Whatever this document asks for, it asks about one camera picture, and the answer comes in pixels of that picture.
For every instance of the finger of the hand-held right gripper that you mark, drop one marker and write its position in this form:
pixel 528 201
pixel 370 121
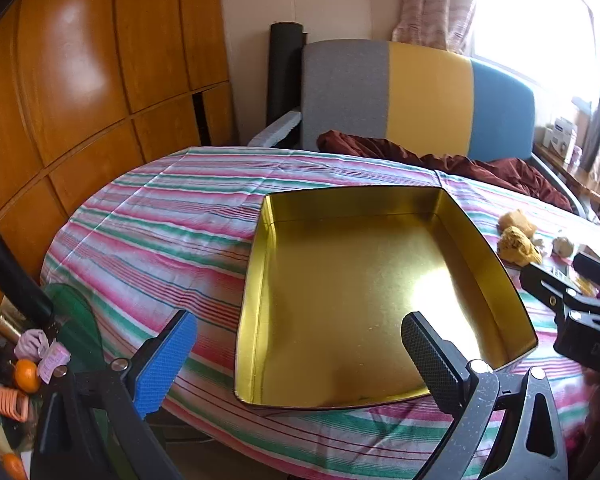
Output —
pixel 545 285
pixel 597 271

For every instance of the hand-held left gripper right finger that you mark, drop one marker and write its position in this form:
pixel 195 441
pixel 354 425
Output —
pixel 430 360

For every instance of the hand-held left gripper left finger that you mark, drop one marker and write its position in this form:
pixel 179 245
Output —
pixel 162 370

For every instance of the gold tin tray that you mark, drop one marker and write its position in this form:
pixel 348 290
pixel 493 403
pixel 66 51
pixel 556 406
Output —
pixel 360 285

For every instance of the wooden table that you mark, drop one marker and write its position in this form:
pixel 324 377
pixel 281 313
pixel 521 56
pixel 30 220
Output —
pixel 580 180

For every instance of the green glass table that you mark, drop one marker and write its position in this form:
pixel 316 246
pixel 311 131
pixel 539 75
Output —
pixel 75 310

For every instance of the pink paper slip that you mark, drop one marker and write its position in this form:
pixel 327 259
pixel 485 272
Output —
pixel 54 362

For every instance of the purple jar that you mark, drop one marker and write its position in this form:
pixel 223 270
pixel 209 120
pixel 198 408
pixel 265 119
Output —
pixel 575 155

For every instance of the striped bedsheet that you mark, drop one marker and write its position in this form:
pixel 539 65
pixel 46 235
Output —
pixel 155 240

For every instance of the pink scrunchie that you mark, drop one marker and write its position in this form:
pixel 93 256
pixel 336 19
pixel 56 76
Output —
pixel 30 344

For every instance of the white printed box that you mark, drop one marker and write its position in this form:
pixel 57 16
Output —
pixel 560 135

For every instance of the maroon blanket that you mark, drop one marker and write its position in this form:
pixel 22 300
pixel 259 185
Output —
pixel 460 167

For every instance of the orange plastic clips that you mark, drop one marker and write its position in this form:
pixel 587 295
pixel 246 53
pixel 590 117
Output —
pixel 11 402

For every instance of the gold capped bottle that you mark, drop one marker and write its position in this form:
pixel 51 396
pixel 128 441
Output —
pixel 5 322

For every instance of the black pole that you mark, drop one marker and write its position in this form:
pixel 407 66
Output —
pixel 10 270

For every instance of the window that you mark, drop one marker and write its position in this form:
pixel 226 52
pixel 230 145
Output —
pixel 530 25

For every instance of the grey yellow blue sofa chair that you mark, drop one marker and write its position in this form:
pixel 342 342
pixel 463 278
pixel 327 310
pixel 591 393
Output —
pixel 345 90

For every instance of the wooden wardrobe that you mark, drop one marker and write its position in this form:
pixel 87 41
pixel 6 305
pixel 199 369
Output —
pixel 80 85

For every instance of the black rolled mat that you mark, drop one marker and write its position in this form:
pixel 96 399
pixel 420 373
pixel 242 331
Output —
pixel 282 70

